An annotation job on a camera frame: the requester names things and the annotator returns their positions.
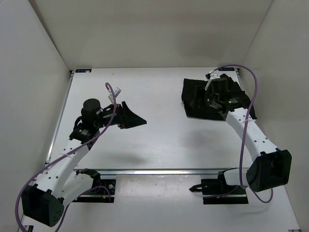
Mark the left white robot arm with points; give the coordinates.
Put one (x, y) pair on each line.
(45, 201)

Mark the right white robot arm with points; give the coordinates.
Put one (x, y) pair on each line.
(270, 166)

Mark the front aluminium rail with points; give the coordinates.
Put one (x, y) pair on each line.
(159, 171)

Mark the blue table label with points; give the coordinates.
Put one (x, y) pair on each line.
(83, 70)
(226, 69)

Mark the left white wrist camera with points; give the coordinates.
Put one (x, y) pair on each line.
(113, 94)

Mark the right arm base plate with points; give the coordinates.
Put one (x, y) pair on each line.
(216, 192)

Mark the black pleated skirt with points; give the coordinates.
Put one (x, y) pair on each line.
(232, 99)

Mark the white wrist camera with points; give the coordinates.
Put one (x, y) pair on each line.
(211, 76)
(113, 94)

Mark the right blue table label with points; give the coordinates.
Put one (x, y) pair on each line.
(226, 69)

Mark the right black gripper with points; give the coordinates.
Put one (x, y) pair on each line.
(210, 92)

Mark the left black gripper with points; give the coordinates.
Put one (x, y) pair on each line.
(127, 116)

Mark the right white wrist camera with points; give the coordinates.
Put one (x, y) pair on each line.
(211, 76)

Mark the left blue table label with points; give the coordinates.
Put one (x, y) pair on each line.
(83, 70)

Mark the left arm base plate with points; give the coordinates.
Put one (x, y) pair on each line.
(100, 195)

